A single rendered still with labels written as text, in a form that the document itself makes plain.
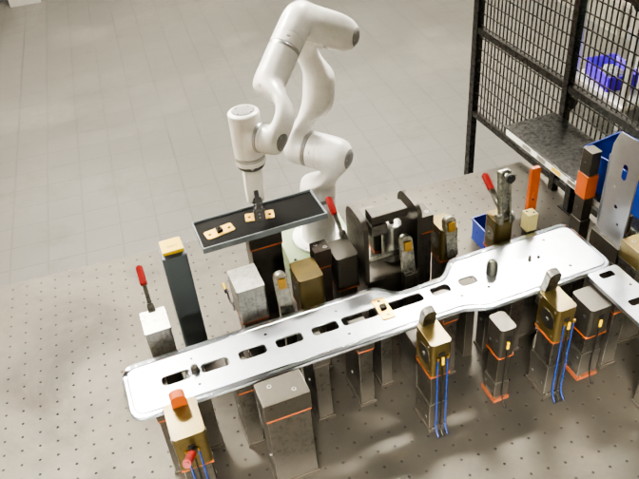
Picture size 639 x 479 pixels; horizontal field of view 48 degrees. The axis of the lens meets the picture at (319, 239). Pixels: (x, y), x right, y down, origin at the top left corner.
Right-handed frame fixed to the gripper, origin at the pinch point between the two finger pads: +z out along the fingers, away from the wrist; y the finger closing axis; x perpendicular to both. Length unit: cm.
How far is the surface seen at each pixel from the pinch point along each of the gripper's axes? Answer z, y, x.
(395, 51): 119, -348, 133
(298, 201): 2.7, -3.9, 12.0
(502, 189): 2, 7, 70
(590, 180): 8, 3, 101
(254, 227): 2.7, 5.0, -2.0
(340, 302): 18.7, 24.7, 18.0
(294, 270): 10.7, 16.9, 6.8
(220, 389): 19, 47, -17
